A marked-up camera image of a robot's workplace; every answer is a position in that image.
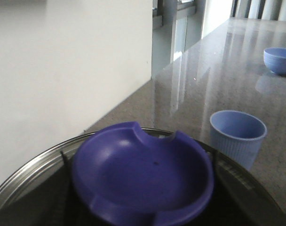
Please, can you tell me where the light blue bowl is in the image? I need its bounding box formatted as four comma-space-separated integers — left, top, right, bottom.
263, 48, 286, 75

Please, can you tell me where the light blue ribbed cup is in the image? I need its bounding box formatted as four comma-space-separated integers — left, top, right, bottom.
209, 110, 267, 170

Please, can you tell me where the dark blue pot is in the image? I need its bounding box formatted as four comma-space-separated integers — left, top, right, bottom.
0, 134, 286, 226

